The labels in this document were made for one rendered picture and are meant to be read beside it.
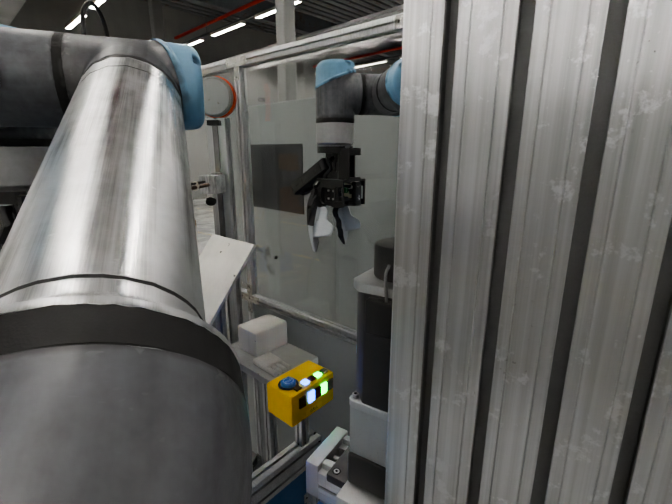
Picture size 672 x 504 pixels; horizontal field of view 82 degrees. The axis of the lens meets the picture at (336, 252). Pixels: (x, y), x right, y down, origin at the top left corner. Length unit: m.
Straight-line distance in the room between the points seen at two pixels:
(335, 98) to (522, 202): 0.54
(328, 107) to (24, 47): 0.49
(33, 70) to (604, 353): 0.45
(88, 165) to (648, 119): 0.28
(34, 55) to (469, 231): 0.35
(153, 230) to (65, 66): 0.24
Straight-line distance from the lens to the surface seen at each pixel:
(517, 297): 0.29
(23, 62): 0.40
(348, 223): 0.84
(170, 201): 0.19
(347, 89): 0.77
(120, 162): 0.20
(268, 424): 1.84
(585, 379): 0.31
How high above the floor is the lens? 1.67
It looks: 15 degrees down
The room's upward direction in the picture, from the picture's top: straight up
